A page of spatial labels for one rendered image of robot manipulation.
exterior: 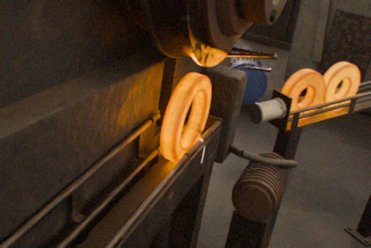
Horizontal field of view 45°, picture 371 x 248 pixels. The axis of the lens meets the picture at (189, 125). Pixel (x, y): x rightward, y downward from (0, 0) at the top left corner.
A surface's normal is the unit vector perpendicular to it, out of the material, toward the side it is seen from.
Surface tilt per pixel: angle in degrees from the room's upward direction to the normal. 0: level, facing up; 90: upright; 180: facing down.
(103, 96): 90
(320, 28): 90
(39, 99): 0
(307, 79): 90
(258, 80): 90
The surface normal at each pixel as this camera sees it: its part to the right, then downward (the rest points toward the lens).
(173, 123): -0.33, 0.08
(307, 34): -0.58, 0.25
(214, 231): 0.16, -0.89
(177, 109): -0.26, -0.15
